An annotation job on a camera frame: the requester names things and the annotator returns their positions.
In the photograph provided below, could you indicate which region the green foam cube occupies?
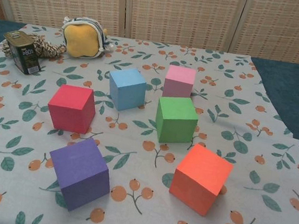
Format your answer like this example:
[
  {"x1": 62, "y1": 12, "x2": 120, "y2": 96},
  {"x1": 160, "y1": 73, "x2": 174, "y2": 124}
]
[{"x1": 152, "y1": 93, "x2": 202, "y2": 148}]

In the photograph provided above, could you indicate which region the blue foam cube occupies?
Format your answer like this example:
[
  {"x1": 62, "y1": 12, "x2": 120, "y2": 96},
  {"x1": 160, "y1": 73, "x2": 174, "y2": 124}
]
[{"x1": 104, "y1": 65, "x2": 149, "y2": 115}]

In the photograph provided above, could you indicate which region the pink foam cube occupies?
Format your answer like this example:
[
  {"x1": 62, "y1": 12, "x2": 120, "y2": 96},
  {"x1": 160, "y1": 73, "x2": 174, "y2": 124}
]
[{"x1": 161, "y1": 64, "x2": 198, "y2": 101}]

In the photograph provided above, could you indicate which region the red foam cube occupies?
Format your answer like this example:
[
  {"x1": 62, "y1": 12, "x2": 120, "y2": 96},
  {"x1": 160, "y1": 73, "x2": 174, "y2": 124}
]
[{"x1": 44, "y1": 82, "x2": 99, "y2": 135}]

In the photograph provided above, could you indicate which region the orange foam cube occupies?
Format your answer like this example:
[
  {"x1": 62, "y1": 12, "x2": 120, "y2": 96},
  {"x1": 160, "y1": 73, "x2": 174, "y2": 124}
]
[{"x1": 166, "y1": 140, "x2": 237, "y2": 220}]

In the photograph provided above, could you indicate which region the purple foam cube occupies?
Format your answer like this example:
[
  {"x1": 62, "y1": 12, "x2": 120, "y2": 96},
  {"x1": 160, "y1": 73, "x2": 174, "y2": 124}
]
[{"x1": 41, "y1": 132, "x2": 118, "y2": 217}]

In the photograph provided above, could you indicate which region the floral print tablecloth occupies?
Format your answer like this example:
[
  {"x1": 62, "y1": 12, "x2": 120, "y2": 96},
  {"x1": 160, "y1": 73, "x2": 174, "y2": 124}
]
[{"x1": 0, "y1": 18, "x2": 299, "y2": 224}]

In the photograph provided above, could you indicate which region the yellow striped plush toy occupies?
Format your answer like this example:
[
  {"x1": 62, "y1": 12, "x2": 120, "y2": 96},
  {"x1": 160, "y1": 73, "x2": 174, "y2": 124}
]
[{"x1": 57, "y1": 14, "x2": 118, "y2": 63}]

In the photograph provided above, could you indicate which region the woven folding screen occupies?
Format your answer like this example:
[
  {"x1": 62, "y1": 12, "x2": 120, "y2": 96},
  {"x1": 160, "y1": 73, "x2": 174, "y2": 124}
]
[{"x1": 0, "y1": 0, "x2": 299, "y2": 66}]

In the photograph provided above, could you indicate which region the green tin can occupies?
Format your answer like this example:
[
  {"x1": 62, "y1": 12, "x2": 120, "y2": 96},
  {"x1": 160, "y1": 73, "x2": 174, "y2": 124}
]
[{"x1": 0, "y1": 28, "x2": 47, "y2": 77}]

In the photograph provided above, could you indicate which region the braided rope toy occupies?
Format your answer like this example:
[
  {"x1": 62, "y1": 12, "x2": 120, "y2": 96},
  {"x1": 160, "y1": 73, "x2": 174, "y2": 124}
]
[{"x1": 0, "y1": 30, "x2": 68, "y2": 65}]

